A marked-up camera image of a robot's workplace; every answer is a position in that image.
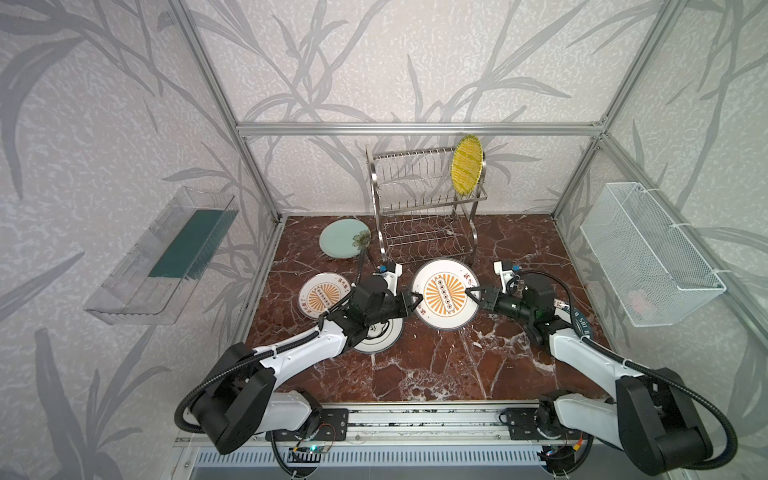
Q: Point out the white plate green emblem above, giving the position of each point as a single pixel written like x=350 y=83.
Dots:
x=381 y=336

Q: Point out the clear plastic tray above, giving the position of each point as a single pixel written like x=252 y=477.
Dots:
x=152 y=284

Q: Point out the small orange sun plate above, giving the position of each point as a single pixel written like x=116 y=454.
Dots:
x=321 y=292

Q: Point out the white plate green rim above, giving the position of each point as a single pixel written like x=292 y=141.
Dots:
x=574 y=318

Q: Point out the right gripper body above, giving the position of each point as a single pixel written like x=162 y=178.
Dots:
x=488 y=299

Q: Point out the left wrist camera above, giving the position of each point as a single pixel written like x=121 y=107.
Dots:
x=390 y=272

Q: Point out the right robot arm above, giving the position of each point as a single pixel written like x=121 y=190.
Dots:
x=651 y=415

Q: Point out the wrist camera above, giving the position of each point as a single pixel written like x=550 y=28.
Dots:
x=508 y=274
x=390 y=272

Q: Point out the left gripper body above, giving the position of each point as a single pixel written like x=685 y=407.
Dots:
x=398 y=303

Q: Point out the white wire mesh basket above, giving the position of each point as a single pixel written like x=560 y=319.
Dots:
x=656 y=272

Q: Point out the large orange sun plate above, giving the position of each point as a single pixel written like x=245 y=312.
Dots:
x=442 y=283

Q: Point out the light green flower plate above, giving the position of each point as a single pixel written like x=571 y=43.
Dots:
x=345 y=238

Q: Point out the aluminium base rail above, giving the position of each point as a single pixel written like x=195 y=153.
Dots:
x=378 y=423

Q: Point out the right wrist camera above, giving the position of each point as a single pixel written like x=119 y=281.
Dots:
x=508 y=274

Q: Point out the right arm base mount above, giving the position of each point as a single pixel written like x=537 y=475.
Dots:
x=534 y=424

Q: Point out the stainless steel dish rack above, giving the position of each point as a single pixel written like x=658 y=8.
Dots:
x=419 y=215

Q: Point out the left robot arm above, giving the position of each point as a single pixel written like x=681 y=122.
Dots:
x=239 y=397

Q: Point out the yellow green striped plate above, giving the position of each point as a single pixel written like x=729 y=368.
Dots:
x=467 y=165

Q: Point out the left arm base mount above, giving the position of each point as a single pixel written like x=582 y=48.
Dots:
x=330 y=424

